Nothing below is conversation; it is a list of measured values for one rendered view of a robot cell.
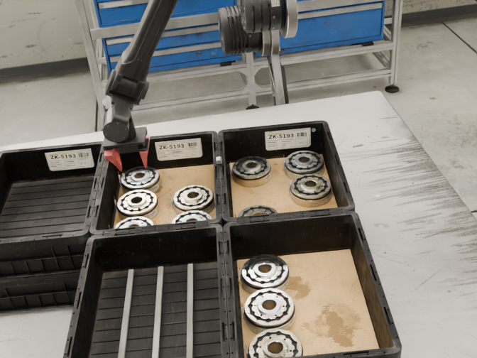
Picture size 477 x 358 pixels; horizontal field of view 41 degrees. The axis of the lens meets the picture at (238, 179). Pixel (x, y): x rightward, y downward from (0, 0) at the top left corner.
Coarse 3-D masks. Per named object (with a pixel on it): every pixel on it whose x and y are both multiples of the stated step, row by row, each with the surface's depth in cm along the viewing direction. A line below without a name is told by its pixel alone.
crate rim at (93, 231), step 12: (192, 132) 176; (204, 132) 175; (216, 144) 170; (216, 156) 165; (108, 168) 165; (216, 168) 161; (216, 180) 157; (216, 192) 153; (96, 204) 153; (216, 204) 151; (96, 216) 151; (216, 216) 145; (96, 228) 145; (120, 228) 144; (132, 228) 144; (144, 228) 144; (156, 228) 144
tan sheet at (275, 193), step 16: (272, 160) 180; (272, 176) 174; (240, 192) 169; (256, 192) 168; (272, 192) 168; (288, 192) 167; (240, 208) 163; (288, 208) 162; (304, 208) 161; (320, 208) 161
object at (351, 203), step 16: (240, 128) 176; (256, 128) 175; (272, 128) 175; (224, 160) 164; (336, 160) 162; (224, 176) 158; (224, 192) 152; (224, 208) 147; (336, 208) 144; (352, 208) 144; (224, 224) 145
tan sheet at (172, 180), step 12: (168, 168) 180; (180, 168) 180; (192, 168) 180; (204, 168) 179; (168, 180) 176; (180, 180) 175; (192, 180) 175; (204, 180) 174; (120, 192) 173; (156, 192) 172; (168, 192) 171; (168, 204) 167; (156, 216) 163; (168, 216) 163
